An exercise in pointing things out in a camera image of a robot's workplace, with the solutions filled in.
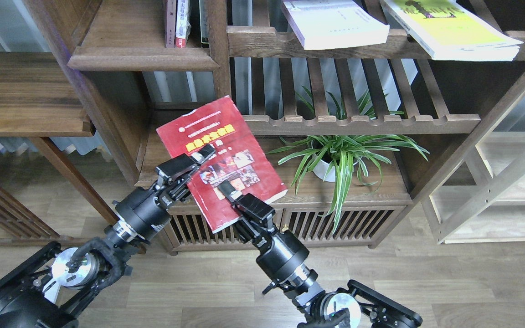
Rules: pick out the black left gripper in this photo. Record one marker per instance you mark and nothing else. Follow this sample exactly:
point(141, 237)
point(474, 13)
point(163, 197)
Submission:
point(143, 213)

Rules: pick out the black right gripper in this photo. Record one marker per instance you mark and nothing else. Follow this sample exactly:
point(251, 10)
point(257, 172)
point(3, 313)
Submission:
point(282, 254)

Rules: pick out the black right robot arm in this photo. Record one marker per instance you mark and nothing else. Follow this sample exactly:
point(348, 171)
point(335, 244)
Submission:
point(344, 308)

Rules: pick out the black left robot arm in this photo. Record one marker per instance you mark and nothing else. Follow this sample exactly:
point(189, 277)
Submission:
point(82, 273)

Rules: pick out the dark wooden side shelf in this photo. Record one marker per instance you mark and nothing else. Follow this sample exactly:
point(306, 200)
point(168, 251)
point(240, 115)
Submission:
point(37, 102)

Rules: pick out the light wooden shelf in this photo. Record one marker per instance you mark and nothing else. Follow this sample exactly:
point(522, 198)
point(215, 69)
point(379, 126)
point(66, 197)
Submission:
point(484, 200)

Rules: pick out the red white upright book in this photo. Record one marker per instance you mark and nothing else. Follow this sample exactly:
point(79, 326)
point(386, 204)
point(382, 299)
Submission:
point(182, 27)

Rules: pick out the spider plant leaves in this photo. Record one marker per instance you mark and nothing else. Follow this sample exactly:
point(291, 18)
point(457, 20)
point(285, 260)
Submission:
point(346, 156)

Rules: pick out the dark upright book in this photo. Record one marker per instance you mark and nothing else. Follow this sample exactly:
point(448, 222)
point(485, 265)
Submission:
point(204, 33)

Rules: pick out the dark wooden bookshelf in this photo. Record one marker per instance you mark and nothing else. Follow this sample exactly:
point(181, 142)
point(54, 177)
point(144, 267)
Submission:
point(114, 54)

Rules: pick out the white table leg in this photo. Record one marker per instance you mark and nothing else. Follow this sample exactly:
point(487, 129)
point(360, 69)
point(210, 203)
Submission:
point(51, 291)

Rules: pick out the yellow green book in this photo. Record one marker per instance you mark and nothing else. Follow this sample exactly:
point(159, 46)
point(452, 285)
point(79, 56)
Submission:
point(449, 32)

